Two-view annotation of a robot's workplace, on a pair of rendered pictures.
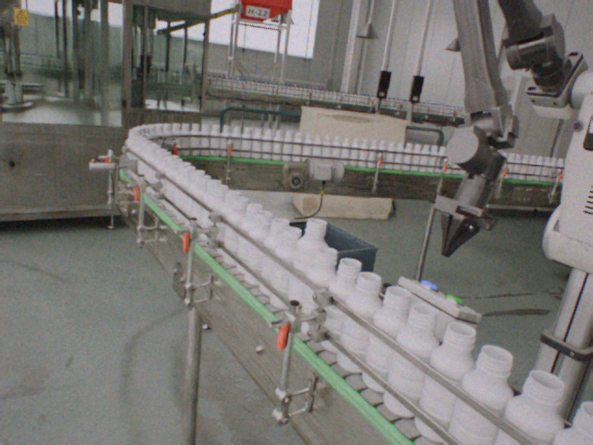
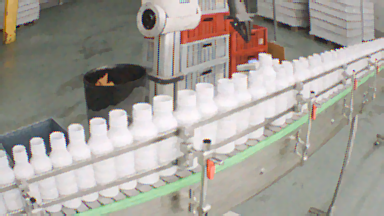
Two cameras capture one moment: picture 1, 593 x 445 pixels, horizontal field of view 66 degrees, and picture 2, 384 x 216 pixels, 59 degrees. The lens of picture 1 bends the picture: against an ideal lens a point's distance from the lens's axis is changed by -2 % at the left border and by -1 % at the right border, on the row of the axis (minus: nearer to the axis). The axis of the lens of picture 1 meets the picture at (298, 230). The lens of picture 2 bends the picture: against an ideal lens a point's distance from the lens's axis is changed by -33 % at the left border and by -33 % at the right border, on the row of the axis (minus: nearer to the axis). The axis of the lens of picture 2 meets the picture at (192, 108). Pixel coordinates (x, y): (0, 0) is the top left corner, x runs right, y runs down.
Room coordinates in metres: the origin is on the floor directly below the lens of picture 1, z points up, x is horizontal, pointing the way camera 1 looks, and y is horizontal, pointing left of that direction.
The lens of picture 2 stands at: (1.21, 1.08, 1.51)
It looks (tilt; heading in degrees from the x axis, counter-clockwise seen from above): 22 degrees down; 260
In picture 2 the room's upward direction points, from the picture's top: 2 degrees clockwise
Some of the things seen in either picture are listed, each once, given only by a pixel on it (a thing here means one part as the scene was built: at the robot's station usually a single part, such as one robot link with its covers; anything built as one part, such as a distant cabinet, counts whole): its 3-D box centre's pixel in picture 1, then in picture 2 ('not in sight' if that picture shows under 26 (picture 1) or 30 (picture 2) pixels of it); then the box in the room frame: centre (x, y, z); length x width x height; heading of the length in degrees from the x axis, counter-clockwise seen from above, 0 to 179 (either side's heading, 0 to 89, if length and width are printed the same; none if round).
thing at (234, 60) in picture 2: not in sight; (234, 57); (0.11, -3.04, 0.33); 0.61 x 0.41 x 0.22; 38
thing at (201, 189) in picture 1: (202, 204); (101, 159); (1.25, 0.28, 1.08); 0.06 x 0.06 x 0.17
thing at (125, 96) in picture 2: not in sight; (113, 122); (1.22, -1.68, 0.32); 0.45 x 0.45 x 0.64
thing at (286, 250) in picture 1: (287, 268); (254, 104); (0.87, 0.01, 1.08); 0.06 x 0.06 x 0.17
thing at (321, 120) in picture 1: (346, 163); not in sight; (5.50, -0.45, 0.59); 1.10 x 0.62 x 1.18; 107
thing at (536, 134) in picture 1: (515, 146); not in sight; (6.68, -2.91, 0.96); 0.82 x 0.50 x 1.91; 107
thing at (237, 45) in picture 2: not in sight; (234, 35); (0.11, -3.04, 0.55); 0.61 x 0.41 x 0.22; 38
